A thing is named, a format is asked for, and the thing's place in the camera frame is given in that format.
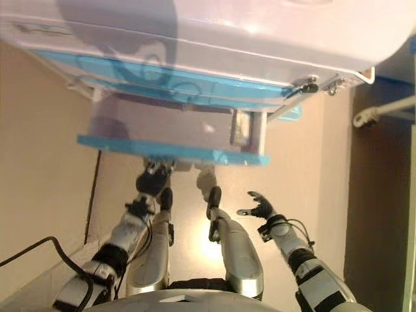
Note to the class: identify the dark robot right hand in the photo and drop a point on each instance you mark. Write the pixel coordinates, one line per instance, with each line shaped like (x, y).
(265, 209)

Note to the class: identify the dark robot left hand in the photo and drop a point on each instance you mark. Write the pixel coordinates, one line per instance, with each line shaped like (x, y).
(151, 183)

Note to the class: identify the deep blue front cart drawer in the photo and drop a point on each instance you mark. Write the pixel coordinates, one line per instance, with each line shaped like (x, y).
(162, 151)

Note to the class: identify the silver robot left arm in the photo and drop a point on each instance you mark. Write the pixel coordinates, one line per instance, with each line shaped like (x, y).
(126, 227)

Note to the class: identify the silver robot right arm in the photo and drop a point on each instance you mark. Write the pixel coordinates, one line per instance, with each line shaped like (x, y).
(289, 240)

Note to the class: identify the blue white medicine box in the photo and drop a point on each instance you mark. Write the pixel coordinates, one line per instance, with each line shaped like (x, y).
(240, 128)

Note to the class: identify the shallow blue white cart drawer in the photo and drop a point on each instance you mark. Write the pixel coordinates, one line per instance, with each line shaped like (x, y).
(146, 70)
(227, 99)

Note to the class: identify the light blue side bin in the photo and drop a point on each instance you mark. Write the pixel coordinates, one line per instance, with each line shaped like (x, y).
(292, 114)

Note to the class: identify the grey robot torso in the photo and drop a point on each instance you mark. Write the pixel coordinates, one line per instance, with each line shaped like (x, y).
(162, 302)

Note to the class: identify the cart lock with key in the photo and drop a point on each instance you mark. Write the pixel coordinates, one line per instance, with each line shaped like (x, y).
(308, 87)

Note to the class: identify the white medical cart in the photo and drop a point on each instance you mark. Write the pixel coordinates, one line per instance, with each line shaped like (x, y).
(227, 32)

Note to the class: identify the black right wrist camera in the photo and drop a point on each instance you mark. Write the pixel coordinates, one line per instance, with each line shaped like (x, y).
(265, 234)

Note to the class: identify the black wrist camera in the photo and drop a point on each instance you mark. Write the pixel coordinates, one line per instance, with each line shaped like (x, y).
(265, 234)
(139, 208)

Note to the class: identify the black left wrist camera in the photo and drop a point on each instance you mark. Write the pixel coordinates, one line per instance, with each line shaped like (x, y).
(139, 208)

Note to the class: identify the white tube rail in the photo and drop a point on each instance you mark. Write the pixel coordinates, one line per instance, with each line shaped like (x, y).
(383, 112)

